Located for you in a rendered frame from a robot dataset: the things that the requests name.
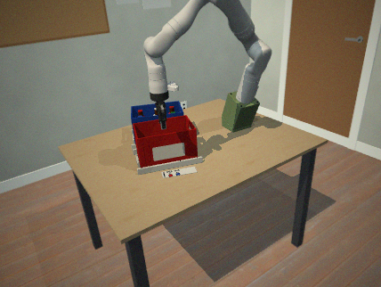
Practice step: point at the red plastic crate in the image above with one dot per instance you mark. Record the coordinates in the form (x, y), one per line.
(156, 146)

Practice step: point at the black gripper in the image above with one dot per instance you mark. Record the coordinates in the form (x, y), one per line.
(160, 107)

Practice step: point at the white paper pick list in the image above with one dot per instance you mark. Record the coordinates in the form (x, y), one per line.
(178, 172)

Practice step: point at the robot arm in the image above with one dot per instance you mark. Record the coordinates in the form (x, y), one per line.
(241, 26)

